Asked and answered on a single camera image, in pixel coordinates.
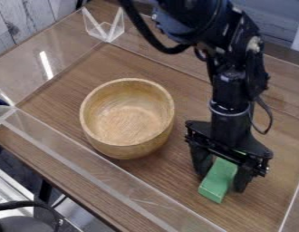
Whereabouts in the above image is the black table leg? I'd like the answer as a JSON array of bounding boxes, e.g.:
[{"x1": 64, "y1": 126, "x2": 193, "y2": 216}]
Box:
[{"x1": 39, "y1": 180, "x2": 54, "y2": 203}]

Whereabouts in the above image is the black cable bottom left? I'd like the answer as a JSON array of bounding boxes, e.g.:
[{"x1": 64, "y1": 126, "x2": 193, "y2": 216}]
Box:
[{"x1": 0, "y1": 200, "x2": 64, "y2": 232}]

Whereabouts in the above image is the green rectangular block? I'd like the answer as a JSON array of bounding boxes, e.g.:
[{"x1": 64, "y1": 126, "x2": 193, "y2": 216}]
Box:
[{"x1": 199, "y1": 158, "x2": 238, "y2": 204}]

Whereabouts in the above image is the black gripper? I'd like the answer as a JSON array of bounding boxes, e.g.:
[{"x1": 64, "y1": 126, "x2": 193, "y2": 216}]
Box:
[{"x1": 186, "y1": 104, "x2": 274, "y2": 193}]

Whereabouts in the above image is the light brown wooden bowl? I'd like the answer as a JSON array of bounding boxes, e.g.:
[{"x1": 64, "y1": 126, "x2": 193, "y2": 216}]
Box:
[{"x1": 80, "y1": 78, "x2": 175, "y2": 160}]

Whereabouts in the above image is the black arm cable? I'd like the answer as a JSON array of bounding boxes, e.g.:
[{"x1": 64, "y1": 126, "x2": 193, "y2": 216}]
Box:
[{"x1": 119, "y1": 0, "x2": 275, "y2": 136}]

